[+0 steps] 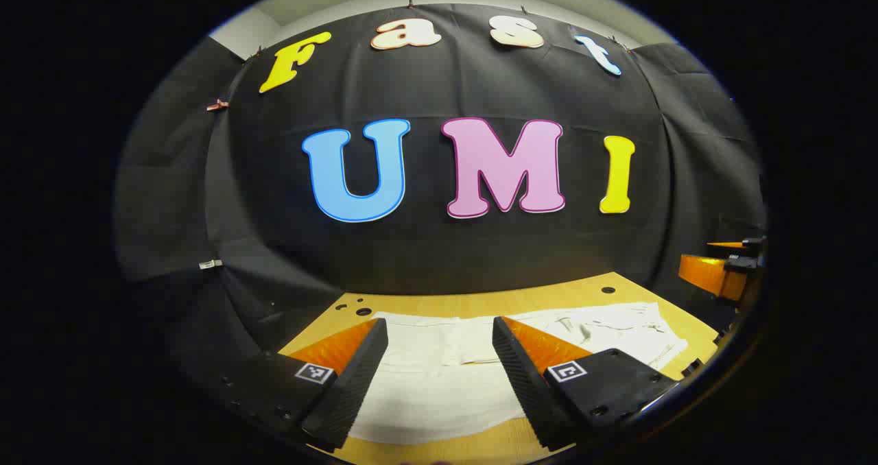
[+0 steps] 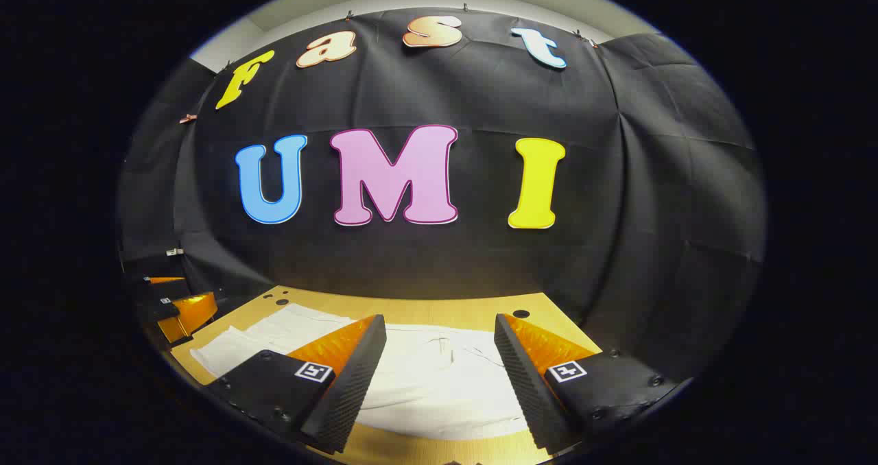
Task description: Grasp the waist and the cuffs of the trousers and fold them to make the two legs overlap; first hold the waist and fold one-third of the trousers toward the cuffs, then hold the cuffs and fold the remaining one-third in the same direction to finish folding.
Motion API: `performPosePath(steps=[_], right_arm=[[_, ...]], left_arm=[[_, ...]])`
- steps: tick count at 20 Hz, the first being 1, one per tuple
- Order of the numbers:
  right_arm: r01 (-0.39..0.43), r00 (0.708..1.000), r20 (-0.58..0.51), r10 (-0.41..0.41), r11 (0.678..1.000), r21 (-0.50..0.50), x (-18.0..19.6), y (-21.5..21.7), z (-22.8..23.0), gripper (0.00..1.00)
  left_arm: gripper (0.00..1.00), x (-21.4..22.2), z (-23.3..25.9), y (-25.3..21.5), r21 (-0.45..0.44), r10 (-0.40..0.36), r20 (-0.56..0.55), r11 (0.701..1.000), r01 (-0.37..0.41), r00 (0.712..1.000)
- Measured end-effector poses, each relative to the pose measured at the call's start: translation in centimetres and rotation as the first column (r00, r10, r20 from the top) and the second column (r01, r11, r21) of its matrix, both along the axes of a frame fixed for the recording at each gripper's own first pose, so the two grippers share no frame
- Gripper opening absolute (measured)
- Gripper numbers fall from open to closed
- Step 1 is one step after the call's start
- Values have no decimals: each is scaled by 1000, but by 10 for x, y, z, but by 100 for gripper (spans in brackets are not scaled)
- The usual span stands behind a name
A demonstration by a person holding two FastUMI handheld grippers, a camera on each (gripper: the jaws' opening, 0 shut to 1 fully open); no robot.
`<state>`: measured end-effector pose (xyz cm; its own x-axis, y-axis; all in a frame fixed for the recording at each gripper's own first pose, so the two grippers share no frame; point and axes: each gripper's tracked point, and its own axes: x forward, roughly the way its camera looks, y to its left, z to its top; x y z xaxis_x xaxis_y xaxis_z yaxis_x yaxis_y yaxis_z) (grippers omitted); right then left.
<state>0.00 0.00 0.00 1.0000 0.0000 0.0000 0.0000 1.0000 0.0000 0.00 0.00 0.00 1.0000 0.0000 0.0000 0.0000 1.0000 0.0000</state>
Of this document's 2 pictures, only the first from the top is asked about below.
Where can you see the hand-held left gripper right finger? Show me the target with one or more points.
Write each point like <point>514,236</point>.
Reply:
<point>521,376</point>

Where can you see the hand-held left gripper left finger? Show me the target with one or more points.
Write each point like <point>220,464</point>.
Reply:
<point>357,376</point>

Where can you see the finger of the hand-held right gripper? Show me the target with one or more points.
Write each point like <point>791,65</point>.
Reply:
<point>706,274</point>
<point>744,245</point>

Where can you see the white jeans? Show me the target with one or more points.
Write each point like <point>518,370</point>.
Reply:
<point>439,383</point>

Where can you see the black backdrop cloth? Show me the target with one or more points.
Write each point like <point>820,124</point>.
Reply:
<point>446,259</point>

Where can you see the small white clip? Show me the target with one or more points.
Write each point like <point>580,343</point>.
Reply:
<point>210,264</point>

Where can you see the small orange clip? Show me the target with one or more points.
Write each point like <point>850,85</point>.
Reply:
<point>217,105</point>

